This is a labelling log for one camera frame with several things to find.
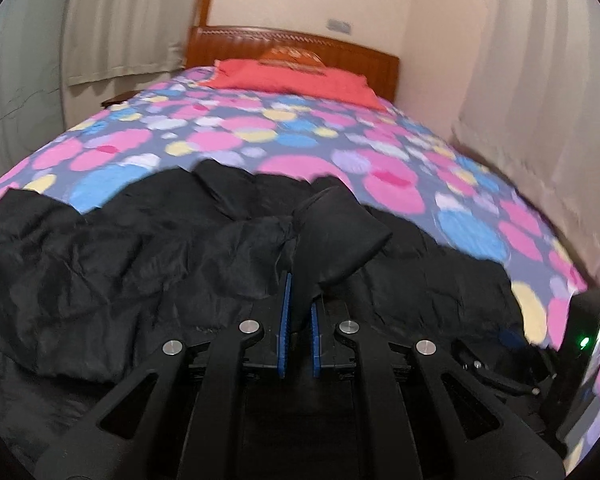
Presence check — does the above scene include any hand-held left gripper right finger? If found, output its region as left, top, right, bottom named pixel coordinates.
left=310, top=299, right=567, bottom=480

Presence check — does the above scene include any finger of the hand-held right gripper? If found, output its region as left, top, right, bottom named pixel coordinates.
left=451, top=338, right=556, bottom=413

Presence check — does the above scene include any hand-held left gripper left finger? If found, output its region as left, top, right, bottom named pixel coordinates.
left=32, top=270, right=294, bottom=480

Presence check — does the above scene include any black jacket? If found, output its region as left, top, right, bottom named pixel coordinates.
left=0, top=158, right=556, bottom=476

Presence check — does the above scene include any polka dot bed sheet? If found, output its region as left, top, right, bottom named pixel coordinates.
left=0, top=64, right=600, bottom=466

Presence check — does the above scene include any red pillow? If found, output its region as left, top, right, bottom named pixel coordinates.
left=207, top=58, right=387, bottom=111

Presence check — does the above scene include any beige curtain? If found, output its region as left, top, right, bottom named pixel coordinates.
left=62, top=0, right=212, bottom=87
left=452, top=0, right=600, bottom=291

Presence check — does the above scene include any wooden headboard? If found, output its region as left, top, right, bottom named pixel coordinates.
left=185, top=25, right=400, bottom=102

